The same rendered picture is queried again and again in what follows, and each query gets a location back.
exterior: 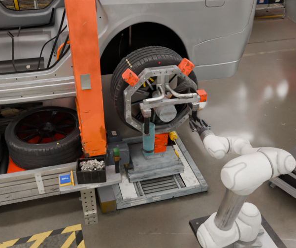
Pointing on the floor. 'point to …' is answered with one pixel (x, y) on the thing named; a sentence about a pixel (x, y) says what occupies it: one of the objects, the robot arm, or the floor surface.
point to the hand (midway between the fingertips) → (193, 118)
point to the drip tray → (15, 109)
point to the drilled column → (89, 206)
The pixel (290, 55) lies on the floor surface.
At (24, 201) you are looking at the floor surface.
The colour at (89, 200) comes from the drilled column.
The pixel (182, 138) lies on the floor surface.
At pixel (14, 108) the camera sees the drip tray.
